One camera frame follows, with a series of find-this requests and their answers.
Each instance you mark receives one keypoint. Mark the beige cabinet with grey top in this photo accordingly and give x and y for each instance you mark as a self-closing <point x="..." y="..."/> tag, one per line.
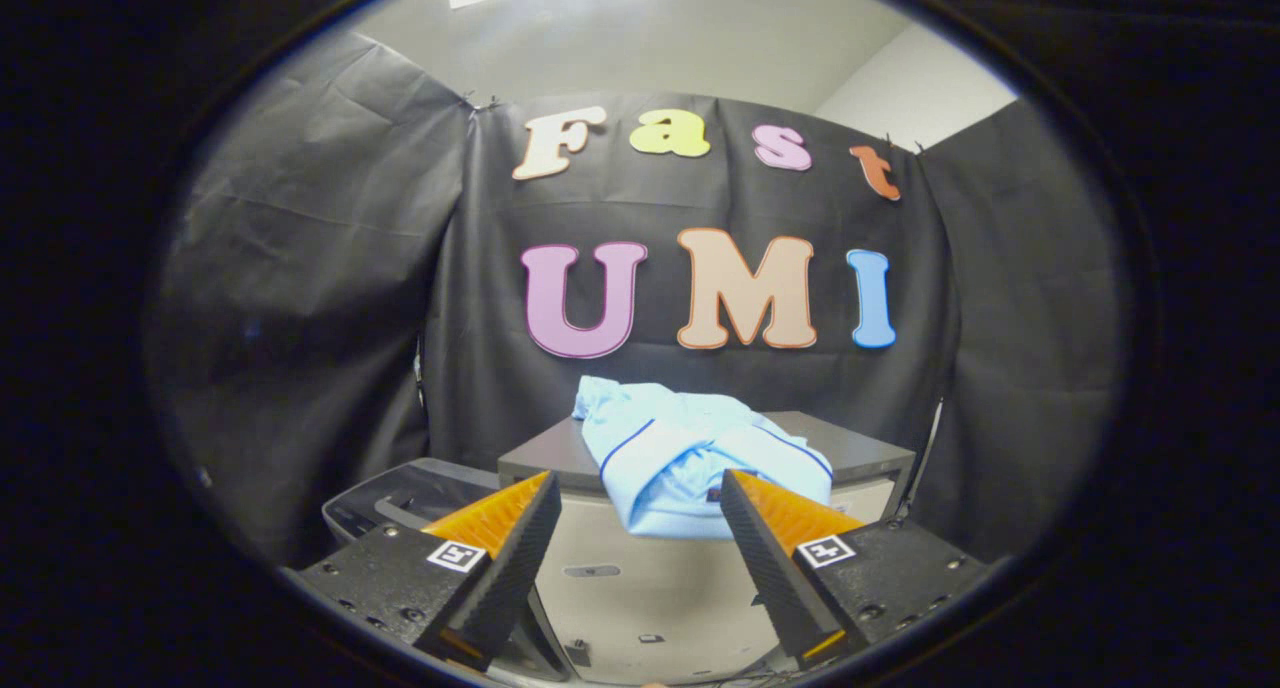
<point x="640" y="598"/>

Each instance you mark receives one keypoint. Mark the dark grey washing machine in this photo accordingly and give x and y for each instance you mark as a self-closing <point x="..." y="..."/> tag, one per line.
<point x="400" y="488"/>

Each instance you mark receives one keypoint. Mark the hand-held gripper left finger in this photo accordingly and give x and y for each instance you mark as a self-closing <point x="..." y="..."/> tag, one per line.
<point x="520" y="558"/>

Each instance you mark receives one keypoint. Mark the black backdrop cloth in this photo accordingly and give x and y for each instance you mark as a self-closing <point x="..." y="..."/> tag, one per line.
<point x="300" y="268"/>

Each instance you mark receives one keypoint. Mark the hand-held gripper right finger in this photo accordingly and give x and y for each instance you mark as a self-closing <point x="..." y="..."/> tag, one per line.
<point x="765" y="558"/>

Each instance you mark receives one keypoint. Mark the light blue shirt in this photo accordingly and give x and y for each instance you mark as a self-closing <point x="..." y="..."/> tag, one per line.
<point x="670" y="458"/>

